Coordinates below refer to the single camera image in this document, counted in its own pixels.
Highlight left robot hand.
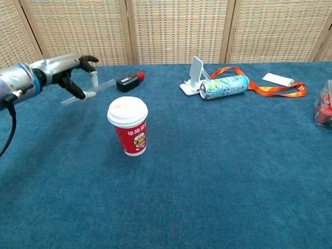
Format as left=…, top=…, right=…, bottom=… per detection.
left=30, top=53, right=100, bottom=101

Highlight transparent plastic straw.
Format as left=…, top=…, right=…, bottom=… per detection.
left=60, top=79, right=116, bottom=106

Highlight red paper cup white lid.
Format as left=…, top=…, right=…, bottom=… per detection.
left=107, top=96, right=149, bottom=157

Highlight woven bamboo screen panel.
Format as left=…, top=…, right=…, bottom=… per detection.
left=225, top=0, right=332, bottom=64
left=118, top=0, right=236, bottom=65
left=0, top=0, right=44, bottom=70
left=19, top=0, right=134, bottom=67
left=308, top=15, right=332, bottom=63

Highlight black bottle red cap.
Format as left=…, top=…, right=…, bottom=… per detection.
left=116, top=72, right=146, bottom=93

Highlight white phone stand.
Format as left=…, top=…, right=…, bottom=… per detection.
left=179, top=56, right=212, bottom=96

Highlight green blue drink can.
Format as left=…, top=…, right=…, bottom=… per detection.
left=199, top=75, right=250, bottom=100

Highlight blue table carpet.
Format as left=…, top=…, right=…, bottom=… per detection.
left=0, top=61, right=332, bottom=249

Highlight white card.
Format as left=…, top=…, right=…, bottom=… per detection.
left=261, top=72, right=296, bottom=88

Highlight clear box red pieces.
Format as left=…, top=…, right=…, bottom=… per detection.
left=313, top=79, right=332, bottom=130

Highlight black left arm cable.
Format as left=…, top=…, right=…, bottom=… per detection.
left=0, top=89, right=28, bottom=158

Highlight orange lanyard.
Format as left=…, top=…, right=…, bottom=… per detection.
left=210, top=66, right=308, bottom=98

